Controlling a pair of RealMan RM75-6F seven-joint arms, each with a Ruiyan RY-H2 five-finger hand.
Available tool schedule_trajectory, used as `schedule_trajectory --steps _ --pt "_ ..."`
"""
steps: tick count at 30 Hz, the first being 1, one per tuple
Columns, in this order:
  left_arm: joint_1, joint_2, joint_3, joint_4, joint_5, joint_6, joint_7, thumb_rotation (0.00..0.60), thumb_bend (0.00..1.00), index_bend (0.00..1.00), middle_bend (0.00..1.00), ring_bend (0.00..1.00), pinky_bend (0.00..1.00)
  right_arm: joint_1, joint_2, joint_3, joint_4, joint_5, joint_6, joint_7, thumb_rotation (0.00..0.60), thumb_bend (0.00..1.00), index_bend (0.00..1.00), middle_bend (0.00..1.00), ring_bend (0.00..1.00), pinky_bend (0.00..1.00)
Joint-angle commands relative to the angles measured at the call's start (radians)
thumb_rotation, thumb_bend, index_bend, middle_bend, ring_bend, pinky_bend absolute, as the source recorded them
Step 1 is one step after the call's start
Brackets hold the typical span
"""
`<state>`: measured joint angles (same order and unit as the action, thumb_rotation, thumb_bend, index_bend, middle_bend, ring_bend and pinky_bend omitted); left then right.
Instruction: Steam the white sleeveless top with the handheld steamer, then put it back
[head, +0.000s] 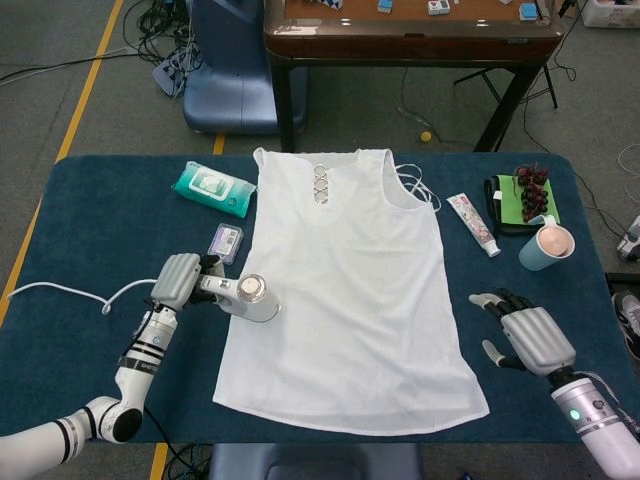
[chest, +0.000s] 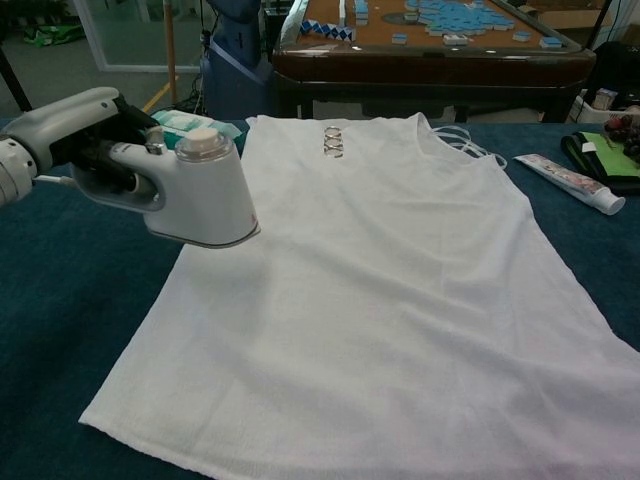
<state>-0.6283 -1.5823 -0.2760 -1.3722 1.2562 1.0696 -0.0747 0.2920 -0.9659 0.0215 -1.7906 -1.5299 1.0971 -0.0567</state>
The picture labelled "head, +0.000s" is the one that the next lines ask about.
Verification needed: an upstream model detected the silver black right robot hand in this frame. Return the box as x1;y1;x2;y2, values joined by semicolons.
468;288;576;377

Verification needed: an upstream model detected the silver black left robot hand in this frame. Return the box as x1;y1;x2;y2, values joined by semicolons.
149;253;226;311

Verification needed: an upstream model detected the white handheld steam iron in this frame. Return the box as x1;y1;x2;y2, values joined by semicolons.
197;272;282;324

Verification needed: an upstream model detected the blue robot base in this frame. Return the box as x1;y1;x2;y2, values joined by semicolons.
182;0;309;135

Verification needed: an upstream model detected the clear purple plastic box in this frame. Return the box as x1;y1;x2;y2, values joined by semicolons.
207;223;246;266

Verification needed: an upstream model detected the light blue mug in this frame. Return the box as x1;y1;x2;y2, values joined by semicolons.
518;214;575;273

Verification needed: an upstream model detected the grey black sneaker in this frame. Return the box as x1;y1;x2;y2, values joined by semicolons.
610;292;640;361

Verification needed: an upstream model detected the dark blue table cover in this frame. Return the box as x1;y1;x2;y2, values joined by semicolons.
0;153;616;446

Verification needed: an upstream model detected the green wet wipes pack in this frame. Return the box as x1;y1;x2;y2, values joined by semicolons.
171;160;257;219

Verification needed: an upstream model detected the white toothpaste tube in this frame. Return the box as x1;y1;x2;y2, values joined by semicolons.
446;194;501;258

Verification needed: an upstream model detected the grey handheld device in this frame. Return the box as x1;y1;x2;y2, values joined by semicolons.
615;214;640;261

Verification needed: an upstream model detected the black and green pouch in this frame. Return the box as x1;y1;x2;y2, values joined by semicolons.
483;173;562;237

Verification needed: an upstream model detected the dark red grape bunch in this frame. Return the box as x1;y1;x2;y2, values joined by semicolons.
512;162;554;222

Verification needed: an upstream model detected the white sleeveless top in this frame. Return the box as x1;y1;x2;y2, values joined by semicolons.
212;146;490;435

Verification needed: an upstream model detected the white power strip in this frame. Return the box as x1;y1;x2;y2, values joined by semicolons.
151;47;194;96

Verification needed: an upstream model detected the blue robot body housing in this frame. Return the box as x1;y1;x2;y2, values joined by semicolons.
207;442;424;480

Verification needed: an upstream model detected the blue white snake puzzle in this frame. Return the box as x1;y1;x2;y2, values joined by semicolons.
289;0;346;11

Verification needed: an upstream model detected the brown wooden mahjong table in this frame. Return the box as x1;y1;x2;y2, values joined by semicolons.
263;0;569;154

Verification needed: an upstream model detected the white power cable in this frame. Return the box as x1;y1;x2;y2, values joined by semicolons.
7;278;157;316

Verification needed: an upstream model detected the black floor cable tangle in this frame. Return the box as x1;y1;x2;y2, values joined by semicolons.
132;0;201;56

